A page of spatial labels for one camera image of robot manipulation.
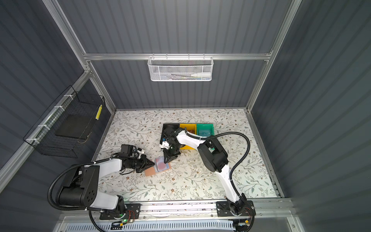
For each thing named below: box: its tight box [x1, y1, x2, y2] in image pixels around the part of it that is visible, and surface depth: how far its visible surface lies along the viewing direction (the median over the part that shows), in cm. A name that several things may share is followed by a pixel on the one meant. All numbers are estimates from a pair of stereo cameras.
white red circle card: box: [154, 156, 170, 173], surface depth 91 cm
